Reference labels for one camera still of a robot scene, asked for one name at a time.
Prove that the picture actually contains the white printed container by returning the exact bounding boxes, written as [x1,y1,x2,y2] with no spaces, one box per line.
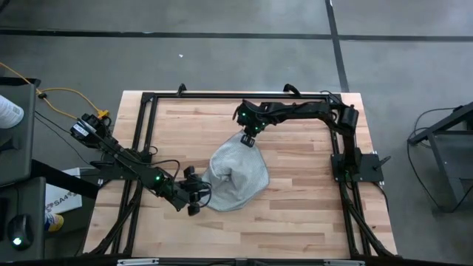
[0,95,25,129]

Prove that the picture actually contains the yellow cable with plug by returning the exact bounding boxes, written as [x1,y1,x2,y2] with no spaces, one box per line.
[0,61,79,121]
[40,87,110,120]

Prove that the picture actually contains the silver frame bracket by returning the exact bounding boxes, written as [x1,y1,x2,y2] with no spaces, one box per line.
[324,259,366,266]
[117,258,160,266]

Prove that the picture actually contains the white cardboard box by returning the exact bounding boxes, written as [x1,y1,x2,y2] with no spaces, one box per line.
[44,166,83,215]

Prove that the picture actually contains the thin black floor cable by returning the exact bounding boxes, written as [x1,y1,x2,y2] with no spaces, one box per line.
[34,117,93,164]
[34,111,75,134]

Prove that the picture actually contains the black aluminium table frame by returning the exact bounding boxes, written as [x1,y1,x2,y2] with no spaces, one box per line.
[84,91,398,266]

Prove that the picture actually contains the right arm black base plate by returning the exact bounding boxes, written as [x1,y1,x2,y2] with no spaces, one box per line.
[330,151,392,183]

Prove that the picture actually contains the dark grey desk panel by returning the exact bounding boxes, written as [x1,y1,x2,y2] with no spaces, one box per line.
[0,76,41,188]
[0,176,47,262]

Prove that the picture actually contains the black computer mouse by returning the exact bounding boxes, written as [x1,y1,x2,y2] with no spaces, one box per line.
[7,214,34,251]

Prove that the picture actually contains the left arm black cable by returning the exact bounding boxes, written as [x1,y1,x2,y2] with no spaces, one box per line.
[146,145,213,210]

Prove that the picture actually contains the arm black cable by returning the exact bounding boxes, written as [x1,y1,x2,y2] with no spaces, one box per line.
[319,89,343,106]
[146,145,213,210]

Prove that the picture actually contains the grey waffle microfiber towel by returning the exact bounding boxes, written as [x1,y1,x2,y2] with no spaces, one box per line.
[200,129,270,213]

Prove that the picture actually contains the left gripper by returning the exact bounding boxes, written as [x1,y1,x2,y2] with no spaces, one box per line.
[176,166,208,217]

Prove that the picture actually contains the person's yellow white shoe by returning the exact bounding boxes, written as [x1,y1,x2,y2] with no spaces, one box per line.
[44,212,65,233]

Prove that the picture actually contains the long black floor cable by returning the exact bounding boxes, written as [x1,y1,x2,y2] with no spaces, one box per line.
[406,106,473,214]

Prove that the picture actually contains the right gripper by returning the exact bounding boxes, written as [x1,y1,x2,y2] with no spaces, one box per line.
[233,99,268,148]

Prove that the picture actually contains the black slanted bar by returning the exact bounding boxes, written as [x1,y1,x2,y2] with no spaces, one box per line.
[30,158,101,200]

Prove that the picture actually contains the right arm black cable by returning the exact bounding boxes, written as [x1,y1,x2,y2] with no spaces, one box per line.
[319,89,343,106]

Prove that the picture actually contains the black metal stand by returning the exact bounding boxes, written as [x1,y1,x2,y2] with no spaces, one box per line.
[407,100,473,214]

